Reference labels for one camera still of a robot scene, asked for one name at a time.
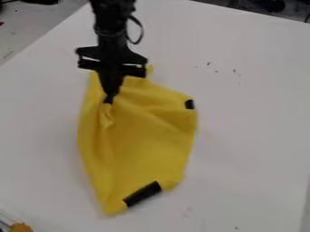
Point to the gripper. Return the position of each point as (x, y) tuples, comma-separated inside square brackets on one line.
[(111, 59)]

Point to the yellow toy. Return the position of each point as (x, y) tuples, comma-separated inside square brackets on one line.
[(21, 227)]

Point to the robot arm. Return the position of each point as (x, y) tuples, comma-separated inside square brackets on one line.
[(111, 15)]

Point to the yellow cloth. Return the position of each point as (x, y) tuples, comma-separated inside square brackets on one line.
[(141, 139)]

